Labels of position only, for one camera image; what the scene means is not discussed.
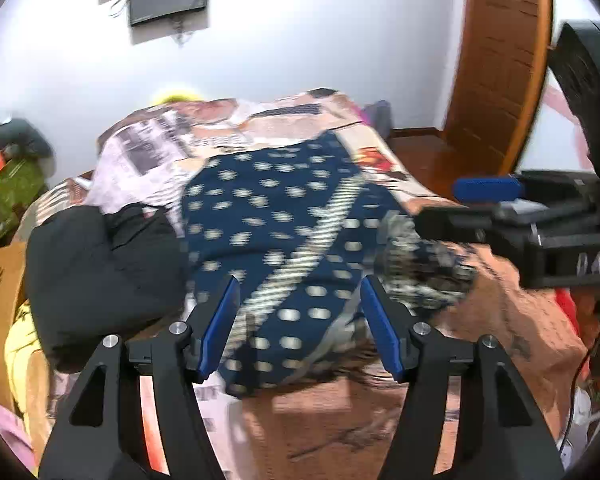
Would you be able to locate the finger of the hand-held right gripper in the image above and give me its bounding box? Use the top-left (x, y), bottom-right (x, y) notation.
top-left (415, 202), bottom-right (536, 248)
top-left (452, 174), bottom-right (527, 202)

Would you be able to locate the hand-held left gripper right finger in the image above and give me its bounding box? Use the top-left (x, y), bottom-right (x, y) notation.
top-left (361, 275), bottom-right (566, 480)

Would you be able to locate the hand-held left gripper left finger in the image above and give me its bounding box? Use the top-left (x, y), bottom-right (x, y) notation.
top-left (37, 275), bottom-right (242, 480)

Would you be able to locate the navy patterned cloth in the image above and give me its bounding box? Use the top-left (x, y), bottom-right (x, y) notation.
top-left (180, 130), bottom-right (478, 401)

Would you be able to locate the printed blanket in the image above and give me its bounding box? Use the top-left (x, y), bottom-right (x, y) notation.
top-left (17, 87), bottom-right (593, 480)

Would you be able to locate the wooden door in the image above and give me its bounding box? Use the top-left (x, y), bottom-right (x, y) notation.
top-left (442, 0), bottom-right (553, 173)

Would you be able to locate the black garment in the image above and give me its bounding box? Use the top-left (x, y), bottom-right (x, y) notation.
top-left (24, 205), bottom-right (191, 373)

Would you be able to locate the yellow cloth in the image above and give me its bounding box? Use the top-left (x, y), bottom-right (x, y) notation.
top-left (5, 300), bottom-right (56, 411)

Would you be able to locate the flower print cardboard box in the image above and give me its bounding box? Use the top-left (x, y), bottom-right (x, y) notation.
top-left (0, 242), bottom-right (28, 411)

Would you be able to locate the yellow object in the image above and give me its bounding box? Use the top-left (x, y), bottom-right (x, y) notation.
top-left (150, 87), bottom-right (203, 106)

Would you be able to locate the pink fabric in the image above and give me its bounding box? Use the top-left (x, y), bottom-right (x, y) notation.
top-left (0, 397), bottom-right (36, 476)

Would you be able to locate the green box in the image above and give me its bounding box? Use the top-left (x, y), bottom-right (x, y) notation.
top-left (0, 157), bottom-right (47, 247)

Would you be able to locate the dark cloth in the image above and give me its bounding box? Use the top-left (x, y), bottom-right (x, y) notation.
top-left (0, 117), bottom-right (53, 158)

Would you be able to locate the black cable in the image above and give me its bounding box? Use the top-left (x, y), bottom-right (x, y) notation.
top-left (569, 345), bottom-right (593, 448)

